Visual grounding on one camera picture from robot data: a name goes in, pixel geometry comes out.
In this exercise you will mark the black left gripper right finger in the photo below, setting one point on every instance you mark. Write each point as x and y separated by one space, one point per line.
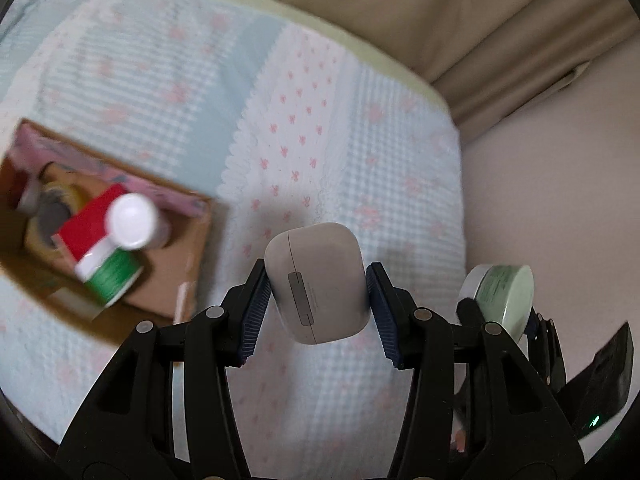
477 409

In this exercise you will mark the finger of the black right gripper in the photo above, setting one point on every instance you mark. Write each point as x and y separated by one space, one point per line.
469 313
544 350

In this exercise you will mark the pale green round jar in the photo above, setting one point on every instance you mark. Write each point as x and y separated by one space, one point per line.
504 293

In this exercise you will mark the white earbuds case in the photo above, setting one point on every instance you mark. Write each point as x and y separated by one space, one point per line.
318 282

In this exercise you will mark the white green thread spool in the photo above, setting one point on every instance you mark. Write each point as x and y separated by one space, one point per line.
108 271

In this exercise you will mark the red round tape roll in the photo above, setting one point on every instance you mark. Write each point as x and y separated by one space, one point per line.
24 193

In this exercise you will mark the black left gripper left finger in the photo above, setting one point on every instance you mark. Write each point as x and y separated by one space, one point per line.
162 409

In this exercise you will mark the cardboard box with pink lining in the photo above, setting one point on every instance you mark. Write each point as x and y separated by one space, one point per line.
166 288

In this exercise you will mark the white medicine bottle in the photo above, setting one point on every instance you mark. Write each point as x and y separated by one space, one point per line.
134 222

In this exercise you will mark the pale green mattress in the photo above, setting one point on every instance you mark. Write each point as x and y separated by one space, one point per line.
366 52

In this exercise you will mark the yellow packing tape roll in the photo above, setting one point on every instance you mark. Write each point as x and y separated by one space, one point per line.
56 203

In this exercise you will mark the red cardboard box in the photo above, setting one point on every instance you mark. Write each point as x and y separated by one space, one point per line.
82 231

